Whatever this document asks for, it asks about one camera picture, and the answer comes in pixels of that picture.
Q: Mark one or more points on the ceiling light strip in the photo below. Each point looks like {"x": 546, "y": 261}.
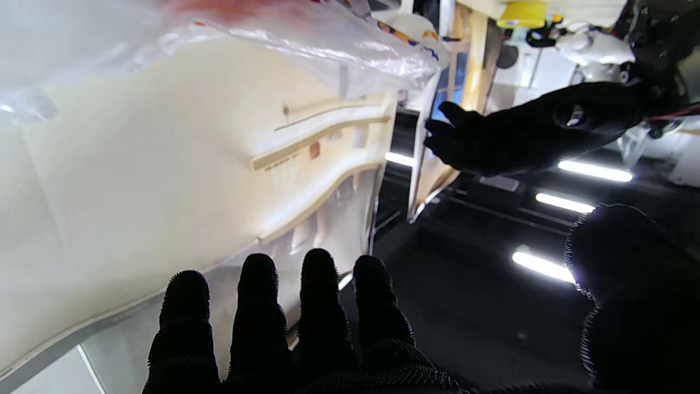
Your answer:
{"x": 399, "y": 159}
{"x": 595, "y": 171}
{"x": 541, "y": 266}
{"x": 564, "y": 203}

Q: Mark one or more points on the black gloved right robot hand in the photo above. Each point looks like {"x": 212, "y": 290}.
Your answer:
{"x": 640, "y": 306}

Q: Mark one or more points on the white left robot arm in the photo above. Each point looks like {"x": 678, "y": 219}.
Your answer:
{"x": 653, "y": 49}

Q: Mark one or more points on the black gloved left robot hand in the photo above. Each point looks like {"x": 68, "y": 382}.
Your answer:
{"x": 525, "y": 131}

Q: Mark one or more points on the grey plastic waste bin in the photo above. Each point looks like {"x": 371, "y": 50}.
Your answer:
{"x": 153, "y": 186}

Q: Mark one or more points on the yellow box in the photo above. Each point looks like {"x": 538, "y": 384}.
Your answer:
{"x": 522, "y": 13}

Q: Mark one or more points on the white printed plastic garbage bag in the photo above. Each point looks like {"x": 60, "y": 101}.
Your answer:
{"x": 306, "y": 38}

